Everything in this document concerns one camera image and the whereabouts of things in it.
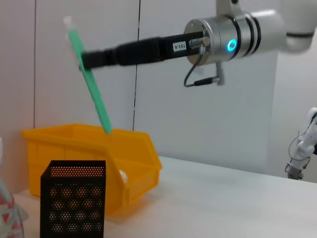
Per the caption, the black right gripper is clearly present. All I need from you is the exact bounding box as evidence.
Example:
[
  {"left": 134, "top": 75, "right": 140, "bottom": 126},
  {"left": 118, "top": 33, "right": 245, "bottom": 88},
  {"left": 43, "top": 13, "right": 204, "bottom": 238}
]
[{"left": 81, "top": 31, "right": 211, "bottom": 70}]

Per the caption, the green retractable pen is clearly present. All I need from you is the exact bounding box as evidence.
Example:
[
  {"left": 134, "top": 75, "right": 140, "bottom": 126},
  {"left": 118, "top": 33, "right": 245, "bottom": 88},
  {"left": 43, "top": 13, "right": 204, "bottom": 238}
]
[{"left": 63, "top": 16, "right": 114, "bottom": 136}]

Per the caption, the clear water bottle green label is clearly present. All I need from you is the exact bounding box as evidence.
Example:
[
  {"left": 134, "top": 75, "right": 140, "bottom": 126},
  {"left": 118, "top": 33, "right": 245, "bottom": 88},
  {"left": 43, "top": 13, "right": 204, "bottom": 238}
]
[{"left": 0, "top": 137, "right": 28, "bottom": 238}]

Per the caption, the black mesh pen holder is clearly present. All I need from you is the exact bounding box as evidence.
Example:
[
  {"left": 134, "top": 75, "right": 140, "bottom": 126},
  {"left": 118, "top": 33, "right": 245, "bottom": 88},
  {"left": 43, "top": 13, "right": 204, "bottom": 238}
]
[{"left": 40, "top": 160, "right": 107, "bottom": 238}]

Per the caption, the yellow plastic bin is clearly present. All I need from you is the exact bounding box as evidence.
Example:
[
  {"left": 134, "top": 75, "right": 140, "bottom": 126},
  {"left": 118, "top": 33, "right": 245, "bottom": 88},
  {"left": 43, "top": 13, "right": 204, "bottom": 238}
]
[{"left": 21, "top": 123, "right": 163, "bottom": 217}]

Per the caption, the right arm cable with connector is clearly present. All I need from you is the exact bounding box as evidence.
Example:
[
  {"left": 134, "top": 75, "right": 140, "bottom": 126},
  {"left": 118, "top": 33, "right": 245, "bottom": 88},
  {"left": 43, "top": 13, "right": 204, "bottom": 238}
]
[{"left": 183, "top": 61, "right": 226, "bottom": 88}]

